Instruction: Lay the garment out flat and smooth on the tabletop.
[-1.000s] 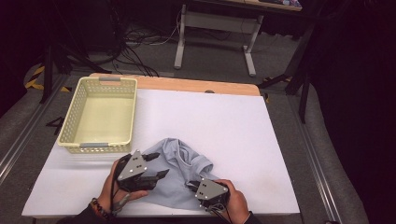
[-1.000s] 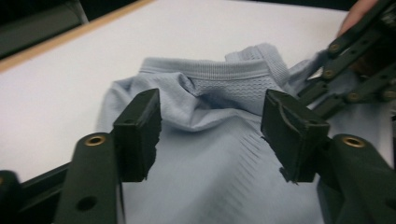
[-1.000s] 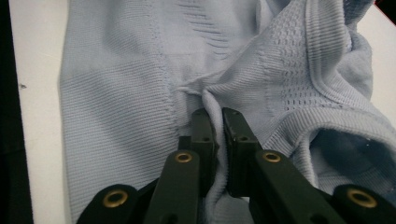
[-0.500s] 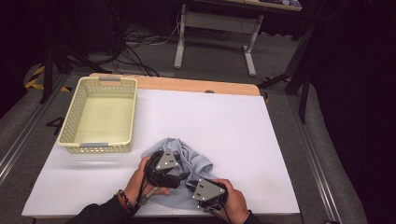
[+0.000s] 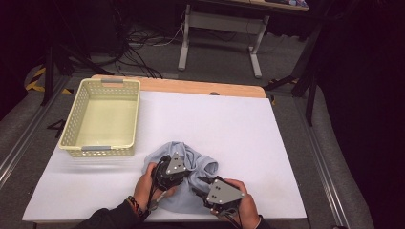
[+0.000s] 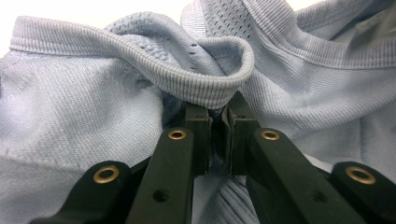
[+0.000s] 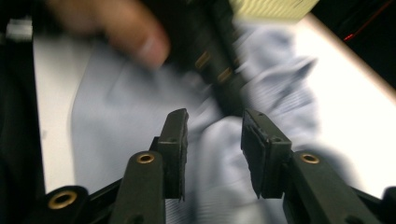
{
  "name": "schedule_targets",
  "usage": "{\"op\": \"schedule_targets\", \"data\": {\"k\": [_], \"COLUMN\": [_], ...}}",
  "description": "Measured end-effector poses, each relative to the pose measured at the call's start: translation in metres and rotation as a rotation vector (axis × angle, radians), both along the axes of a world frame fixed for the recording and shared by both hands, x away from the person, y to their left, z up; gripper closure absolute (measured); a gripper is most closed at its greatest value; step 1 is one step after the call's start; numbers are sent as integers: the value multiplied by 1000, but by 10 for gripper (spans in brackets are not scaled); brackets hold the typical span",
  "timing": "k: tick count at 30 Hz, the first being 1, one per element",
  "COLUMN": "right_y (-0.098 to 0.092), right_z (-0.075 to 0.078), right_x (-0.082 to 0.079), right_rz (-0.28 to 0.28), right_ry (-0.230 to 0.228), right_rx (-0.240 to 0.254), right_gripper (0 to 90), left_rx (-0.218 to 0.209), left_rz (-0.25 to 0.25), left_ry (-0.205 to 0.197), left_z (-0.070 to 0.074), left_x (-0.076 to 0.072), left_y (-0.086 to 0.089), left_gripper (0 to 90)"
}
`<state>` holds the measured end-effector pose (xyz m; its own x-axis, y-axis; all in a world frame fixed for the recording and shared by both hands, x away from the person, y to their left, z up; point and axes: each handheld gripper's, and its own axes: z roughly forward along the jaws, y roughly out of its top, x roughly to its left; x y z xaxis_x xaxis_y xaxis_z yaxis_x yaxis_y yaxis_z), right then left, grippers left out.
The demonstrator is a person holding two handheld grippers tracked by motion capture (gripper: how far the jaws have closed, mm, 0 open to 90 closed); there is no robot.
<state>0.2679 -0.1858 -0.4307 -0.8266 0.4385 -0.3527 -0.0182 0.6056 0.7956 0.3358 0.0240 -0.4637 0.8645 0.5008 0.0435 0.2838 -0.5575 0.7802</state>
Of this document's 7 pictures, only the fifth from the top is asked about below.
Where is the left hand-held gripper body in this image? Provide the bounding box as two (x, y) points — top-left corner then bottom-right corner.
(152, 152), (192, 192)

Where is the white table mat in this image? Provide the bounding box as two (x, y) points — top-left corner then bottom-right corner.
(22, 90), (308, 222)

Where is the hand-held gripper cable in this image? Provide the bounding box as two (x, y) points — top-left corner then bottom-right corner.
(147, 181), (161, 209)
(223, 209), (244, 229)

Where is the pale yellow plastic basket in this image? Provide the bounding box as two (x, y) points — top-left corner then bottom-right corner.
(57, 77), (141, 158)

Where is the aluminium floor rail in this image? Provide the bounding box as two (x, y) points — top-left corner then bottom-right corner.
(0, 75), (70, 189)
(294, 94), (352, 229)

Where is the light grey tank top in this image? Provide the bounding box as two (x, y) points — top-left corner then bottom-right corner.
(141, 141), (221, 215)

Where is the person's left hand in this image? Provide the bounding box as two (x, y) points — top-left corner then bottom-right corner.
(133, 162), (178, 212)

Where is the dark beaded bracelet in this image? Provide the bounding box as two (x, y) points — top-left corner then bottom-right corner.
(127, 195), (151, 221)

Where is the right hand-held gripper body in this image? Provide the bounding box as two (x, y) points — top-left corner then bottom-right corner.
(204, 178), (246, 217)

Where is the white floor cable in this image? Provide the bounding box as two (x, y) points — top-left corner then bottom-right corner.
(152, 9), (187, 48)

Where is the white metal table frame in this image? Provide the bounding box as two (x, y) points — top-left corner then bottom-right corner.
(177, 0), (309, 79)

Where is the right hand-held gripper cable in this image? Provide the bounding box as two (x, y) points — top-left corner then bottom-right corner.
(223, 209), (244, 229)

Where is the person's right hand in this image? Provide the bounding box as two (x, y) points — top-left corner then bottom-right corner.
(216, 178), (261, 229)

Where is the black curtain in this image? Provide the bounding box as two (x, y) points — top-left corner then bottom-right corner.
(0, 0), (52, 120)
(313, 0), (405, 229)

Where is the black metal stand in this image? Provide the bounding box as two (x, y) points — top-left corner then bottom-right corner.
(263, 18), (323, 127)
(40, 41), (115, 107)

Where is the left hand-held gripper cable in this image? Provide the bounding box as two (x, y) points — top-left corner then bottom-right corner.
(147, 181), (161, 209)

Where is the blue patterned object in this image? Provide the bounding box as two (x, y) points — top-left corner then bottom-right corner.
(264, 0), (309, 8)

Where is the black floor cable bundle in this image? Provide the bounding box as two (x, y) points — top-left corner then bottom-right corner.
(108, 6), (192, 79)

